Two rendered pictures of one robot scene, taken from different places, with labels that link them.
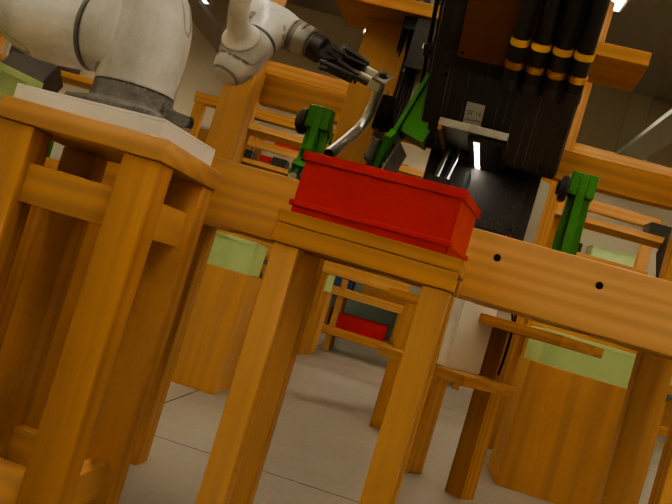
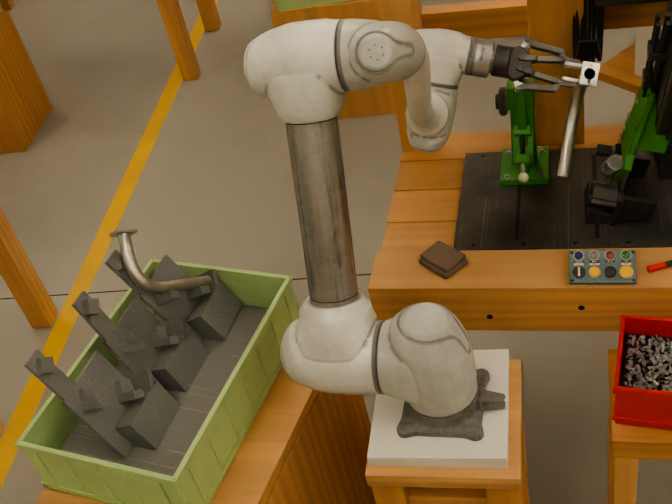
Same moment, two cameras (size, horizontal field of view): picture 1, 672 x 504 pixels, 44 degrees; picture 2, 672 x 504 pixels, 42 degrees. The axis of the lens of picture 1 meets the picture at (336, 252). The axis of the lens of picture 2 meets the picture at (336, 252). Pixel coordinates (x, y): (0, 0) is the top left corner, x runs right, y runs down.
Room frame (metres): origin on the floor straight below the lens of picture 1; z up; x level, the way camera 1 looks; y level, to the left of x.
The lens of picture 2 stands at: (0.34, 0.42, 2.39)
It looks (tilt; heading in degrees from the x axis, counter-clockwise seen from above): 40 degrees down; 9
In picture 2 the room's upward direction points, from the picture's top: 14 degrees counter-clockwise
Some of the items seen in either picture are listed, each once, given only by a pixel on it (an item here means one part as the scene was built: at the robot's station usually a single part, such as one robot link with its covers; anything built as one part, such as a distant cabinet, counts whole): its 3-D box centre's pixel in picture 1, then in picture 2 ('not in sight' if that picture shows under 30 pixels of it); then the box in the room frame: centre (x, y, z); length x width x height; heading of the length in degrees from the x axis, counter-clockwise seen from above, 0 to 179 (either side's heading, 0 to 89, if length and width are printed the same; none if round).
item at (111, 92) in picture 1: (139, 107); (451, 396); (1.57, 0.44, 0.91); 0.22 x 0.18 x 0.06; 77
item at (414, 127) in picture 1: (421, 117); (651, 117); (2.10, -0.11, 1.17); 0.13 x 0.12 x 0.20; 79
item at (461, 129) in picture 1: (473, 149); not in sight; (2.04, -0.25, 1.11); 0.39 x 0.16 x 0.03; 169
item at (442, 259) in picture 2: not in sight; (442, 259); (2.00, 0.41, 0.91); 0.10 x 0.08 x 0.03; 39
